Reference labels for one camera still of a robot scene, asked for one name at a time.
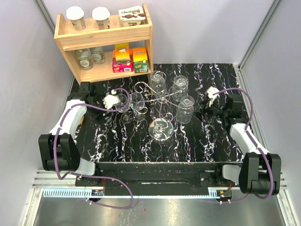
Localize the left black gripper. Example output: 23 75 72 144
88 94 114 125

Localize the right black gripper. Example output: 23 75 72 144
191 97 229 122

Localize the ribbed goblet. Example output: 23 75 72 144
172 75 189 102
104 116 113 125
176 96 195 124
150 71 167 95

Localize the chrome wine glass rack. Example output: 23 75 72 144
134 76 180 142

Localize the round yellow wooden coaster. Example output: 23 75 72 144
79 115 84 125

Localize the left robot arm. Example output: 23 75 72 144
38 82 104 186

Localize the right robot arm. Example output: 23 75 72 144
194 94 281 199

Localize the clear stemmed wine glass left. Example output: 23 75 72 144
115 94 133 124

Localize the clear stemmed wine glass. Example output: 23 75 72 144
130 92 145 122
115 94 133 124

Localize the clear stemmed wine glass right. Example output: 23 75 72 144
130 92 145 122

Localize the right clear glass bottle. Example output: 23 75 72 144
90 47 105 64

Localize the clear glass bottle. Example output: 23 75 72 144
90 47 105 64
75 48 93 71

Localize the left clear glass bottle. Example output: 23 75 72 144
75 48 93 71

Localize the pink sponge box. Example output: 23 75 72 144
112 42 133 73

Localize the wooden two-tier shelf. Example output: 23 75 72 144
54 3 154 83

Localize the green Scrub Daddy box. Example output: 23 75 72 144
132 48 149 73

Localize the right white lidded cup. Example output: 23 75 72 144
92 7 110 30

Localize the white lidded cup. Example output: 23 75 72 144
92 7 110 30
66 6 86 31

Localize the left white lidded cup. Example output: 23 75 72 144
66 6 86 31

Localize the Chobani yogurt tub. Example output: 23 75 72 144
118 6 146 27

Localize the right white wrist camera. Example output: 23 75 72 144
205 86 219 106

